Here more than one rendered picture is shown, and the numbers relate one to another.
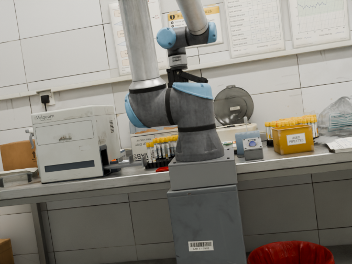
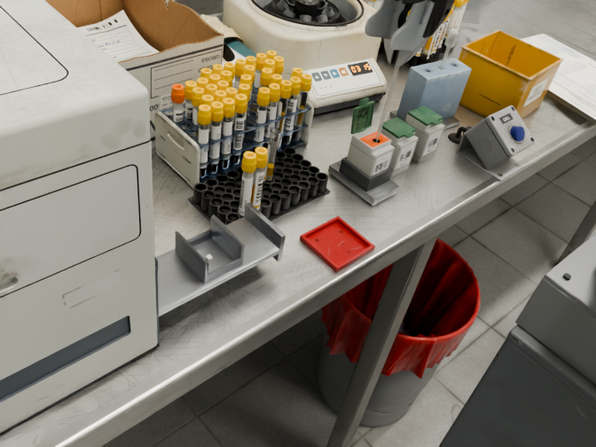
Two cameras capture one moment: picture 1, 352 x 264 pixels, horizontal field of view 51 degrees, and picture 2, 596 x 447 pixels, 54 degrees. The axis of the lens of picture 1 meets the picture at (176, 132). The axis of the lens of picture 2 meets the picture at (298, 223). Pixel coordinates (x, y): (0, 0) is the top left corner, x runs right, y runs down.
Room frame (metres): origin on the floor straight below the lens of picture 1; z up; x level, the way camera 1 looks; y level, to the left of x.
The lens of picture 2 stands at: (1.23, 0.55, 1.38)
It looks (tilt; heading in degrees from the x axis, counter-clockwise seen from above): 42 degrees down; 302
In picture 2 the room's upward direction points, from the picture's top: 11 degrees clockwise
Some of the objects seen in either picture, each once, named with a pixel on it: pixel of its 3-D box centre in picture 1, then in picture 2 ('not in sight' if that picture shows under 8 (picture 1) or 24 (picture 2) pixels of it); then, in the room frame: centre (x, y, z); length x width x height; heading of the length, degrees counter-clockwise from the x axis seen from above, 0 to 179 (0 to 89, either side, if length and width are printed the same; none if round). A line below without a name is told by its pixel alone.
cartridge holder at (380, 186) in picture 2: not in sight; (364, 173); (1.53, -0.07, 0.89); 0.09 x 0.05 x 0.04; 172
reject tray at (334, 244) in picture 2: (165, 168); (337, 242); (1.48, 0.06, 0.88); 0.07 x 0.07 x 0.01; 81
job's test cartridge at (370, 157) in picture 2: not in sight; (368, 157); (1.53, -0.07, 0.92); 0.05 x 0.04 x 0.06; 172
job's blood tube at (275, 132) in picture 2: (166, 153); (270, 162); (1.60, 0.05, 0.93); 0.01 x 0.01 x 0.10
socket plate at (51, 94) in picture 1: (47, 98); not in sight; (2.22, 0.73, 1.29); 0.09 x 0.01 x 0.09; 81
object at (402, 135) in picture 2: not in sight; (394, 146); (1.53, -0.14, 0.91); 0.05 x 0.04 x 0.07; 171
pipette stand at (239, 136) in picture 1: (248, 143); (432, 95); (1.55, -0.30, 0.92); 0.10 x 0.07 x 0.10; 73
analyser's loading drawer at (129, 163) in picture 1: (120, 162); (192, 262); (1.55, 0.25, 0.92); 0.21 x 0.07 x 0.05; 81
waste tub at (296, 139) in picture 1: (292, 139); (502, 78); (1.50, -0.46, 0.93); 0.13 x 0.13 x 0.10; 86
